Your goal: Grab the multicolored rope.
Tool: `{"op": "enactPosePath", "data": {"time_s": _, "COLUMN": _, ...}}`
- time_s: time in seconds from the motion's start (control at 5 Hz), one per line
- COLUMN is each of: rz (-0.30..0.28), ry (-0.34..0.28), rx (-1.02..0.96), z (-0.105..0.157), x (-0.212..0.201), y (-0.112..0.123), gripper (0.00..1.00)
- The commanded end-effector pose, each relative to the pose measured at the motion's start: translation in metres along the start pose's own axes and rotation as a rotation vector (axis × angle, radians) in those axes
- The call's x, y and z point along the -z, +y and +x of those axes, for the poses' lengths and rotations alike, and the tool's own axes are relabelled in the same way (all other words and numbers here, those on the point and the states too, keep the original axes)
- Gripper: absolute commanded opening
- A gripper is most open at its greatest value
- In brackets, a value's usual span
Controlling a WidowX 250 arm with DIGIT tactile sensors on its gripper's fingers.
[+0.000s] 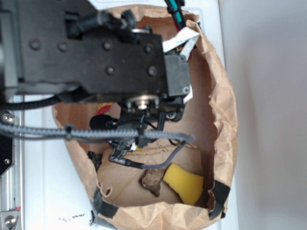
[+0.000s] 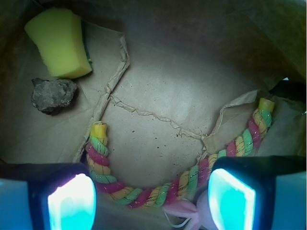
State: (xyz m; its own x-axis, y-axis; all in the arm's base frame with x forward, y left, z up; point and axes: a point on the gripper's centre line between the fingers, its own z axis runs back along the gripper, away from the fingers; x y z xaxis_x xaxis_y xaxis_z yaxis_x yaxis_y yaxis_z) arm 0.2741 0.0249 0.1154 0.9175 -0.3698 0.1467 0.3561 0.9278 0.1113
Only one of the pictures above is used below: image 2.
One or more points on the pink plush toy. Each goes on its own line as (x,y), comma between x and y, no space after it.
(195,215)

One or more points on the grey brown rock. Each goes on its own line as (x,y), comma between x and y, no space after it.
(50,96)

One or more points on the brown paper bag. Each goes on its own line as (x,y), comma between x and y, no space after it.
(172,79)

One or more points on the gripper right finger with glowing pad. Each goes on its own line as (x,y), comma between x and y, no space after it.
(259,193)

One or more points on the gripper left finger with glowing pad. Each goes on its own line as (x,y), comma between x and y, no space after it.
(52,196)

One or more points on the yellow sponge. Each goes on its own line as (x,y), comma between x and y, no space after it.
(58,35)

